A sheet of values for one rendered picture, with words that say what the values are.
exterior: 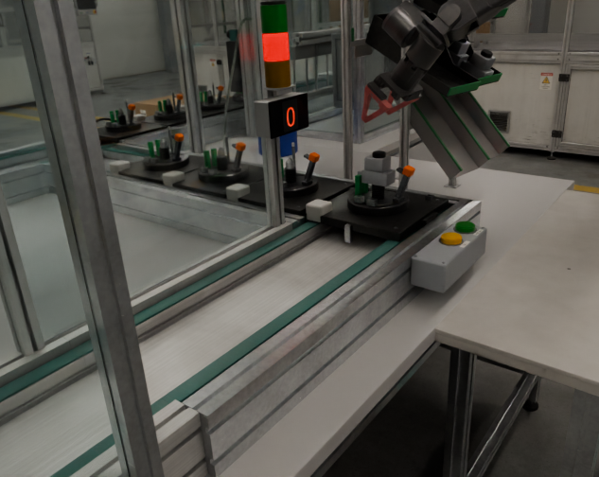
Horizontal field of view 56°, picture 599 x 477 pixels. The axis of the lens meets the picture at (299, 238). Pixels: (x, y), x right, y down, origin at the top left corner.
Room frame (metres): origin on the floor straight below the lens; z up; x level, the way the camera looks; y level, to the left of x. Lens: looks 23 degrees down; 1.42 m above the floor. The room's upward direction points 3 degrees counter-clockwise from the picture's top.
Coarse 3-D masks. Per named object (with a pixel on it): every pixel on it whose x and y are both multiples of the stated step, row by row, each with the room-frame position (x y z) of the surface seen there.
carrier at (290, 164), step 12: (288, 168) 1.37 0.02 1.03; (288, 180) 1.36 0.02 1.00; (300, 180) 1.38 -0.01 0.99; (312, 180) 1.38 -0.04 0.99; (324, 180) 1.43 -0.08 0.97; (336, 180) 1.43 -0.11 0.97; (288, 192) 1.31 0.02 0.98; (300, 192) 1.31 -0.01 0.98; (312, 192) 1.33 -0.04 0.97; (324, 192) 1.33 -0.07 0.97; (336, 192) 1.33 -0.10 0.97; (288, 204) 1.25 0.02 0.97; (300, 204) 1.25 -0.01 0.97
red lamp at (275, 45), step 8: (264, 40) 1.13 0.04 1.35; (272, 40) 1.12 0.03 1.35; (280, 40) 1.12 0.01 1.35; (288, 40) 1.14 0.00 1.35; (264, 48) 1.13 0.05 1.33; (272, 48) 1.12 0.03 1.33; (280, 48) 1.12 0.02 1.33; (288, 48) 1.13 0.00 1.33; (264, 56) 1.13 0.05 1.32; (272, 56) 1.12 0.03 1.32; (280, 56) 1.12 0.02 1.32; (288, 56) 1.13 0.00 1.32
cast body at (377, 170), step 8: (376, 152) 1.21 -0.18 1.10; (384, 152) 1.21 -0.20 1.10; (368, 160) 1.21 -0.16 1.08; (376, 160) 1.20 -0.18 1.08; (384, 160) 1.20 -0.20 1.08; (368, 168) 1.21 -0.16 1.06; (376, 168) 1.20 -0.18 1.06; (384, 168) 1.20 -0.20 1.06; (368, 176) 1.21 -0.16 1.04; (376, 176) 1.20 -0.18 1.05; (384, 176) 1.18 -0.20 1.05; (392, 176) 1.20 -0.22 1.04; (376, 184) 1.20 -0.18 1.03; (384, 184) 1.18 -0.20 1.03
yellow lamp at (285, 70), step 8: (264, 64) 1.14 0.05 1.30; (272, 64) 1.12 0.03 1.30; (280, 64) 1.12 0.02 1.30; (288, 64) 1.13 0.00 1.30; (272, 72) 1.12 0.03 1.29; (280, 72) 1.12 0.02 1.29; (288, 72) 1.13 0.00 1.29; (272, 80) 1.12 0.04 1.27; (280, 80) 1.12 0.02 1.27; (288, 80) 1.13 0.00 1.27
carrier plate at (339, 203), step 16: (352, 192) 1.32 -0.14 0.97; (336, 208) 1.21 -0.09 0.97; (416, 208) 1.18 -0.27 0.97; (432, 208) 1.18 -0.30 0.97; (336, 224) 1.15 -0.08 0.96; (352, 224) 1.12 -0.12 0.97; (368, 224) 1.10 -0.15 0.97; (384, 224) 1.10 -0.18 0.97; (400, 224) 1.09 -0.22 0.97; (416, 224) 1.11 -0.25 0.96; (400, 240) 1.05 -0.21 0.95
